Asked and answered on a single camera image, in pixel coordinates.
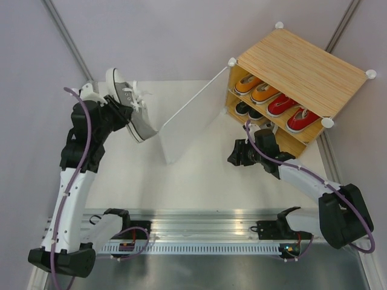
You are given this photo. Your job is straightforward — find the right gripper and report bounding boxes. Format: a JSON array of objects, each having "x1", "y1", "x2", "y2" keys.
[{"x1": 227, "y1": 138, "x2": 265, "y2": 166}]

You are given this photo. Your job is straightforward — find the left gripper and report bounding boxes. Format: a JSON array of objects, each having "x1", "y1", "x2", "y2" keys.
[{"x1": 96, "y1": 94, "x2": 134, "y2": 142}]

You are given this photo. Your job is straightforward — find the grey sneaker orange sole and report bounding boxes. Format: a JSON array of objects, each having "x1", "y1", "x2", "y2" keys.
[{"x1": 105, "y1": 68, "x2": 157, "y2": 143}]

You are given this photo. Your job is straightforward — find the black sneaker white laces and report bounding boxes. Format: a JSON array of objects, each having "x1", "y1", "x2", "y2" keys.
[{"x1": 248, "y1": 108, "x2": 264, "y2": 121}]

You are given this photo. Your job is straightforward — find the white cabinet door panel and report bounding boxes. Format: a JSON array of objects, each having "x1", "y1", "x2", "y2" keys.
[{"x1": 158, "y1": 66, "x2": 229, "y2": 164}]

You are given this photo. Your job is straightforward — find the red sneaker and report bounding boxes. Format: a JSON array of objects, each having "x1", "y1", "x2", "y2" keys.
[
  {"x1": 267, "y1": 94, "x2": 299, "y2": 117},
  {"x1": 285, "y1": 107, "x2": 320, "y2": 134}
]

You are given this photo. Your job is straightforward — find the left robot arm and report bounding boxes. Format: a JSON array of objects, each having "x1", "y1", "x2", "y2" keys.
[{"x1": 28, "y1": 95, "x2": 133, "y2": 278}]

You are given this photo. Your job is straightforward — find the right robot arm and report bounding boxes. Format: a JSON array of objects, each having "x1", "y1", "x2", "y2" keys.
[{"x1": 227, "y1": 129, "x2": 375, "y2": 253}]

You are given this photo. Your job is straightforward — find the wooden shoe cabinet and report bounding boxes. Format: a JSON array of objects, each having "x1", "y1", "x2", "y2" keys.
[{"x1": 226, "y1": 22, "x2": 377, "y2": 156}]

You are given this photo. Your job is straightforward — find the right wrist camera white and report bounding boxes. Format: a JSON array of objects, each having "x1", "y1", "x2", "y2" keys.
[{"x1": 243, "y1": 122, "x2": 261, "y2": 144}]

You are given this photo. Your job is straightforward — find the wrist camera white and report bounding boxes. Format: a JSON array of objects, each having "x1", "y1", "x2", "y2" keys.
[
  {"x1": 243, "y1": 122, "x2": 261, "y2": 144},
  {"x1": 80, "y1": 82, "x2": 106, "y2": 104}
]

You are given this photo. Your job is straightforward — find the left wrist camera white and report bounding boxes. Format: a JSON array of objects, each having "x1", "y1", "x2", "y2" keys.
[{"x1": 80, "y1": 82, "x2": 106, "y2": 104}]

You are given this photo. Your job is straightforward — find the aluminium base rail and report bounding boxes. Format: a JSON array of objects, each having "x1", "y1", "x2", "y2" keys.
[{"x1": 45, "y1": 208, "x2": 342, "y2": 242}]

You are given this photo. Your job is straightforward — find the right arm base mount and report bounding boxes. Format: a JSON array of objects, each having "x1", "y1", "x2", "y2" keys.
[{"x1": 249, "y1": 221, "x2": 289, "y2": 240}]

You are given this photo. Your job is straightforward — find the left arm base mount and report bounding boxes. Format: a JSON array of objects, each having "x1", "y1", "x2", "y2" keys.
[{"x1": 103, "y1": 208, "x2": 152, "y2": 244}]

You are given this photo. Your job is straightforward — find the white slotted cable duct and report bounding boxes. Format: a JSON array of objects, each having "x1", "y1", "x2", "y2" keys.
[{"x1": 99, "y1": 242, "x2": 281, "y2": 256}]

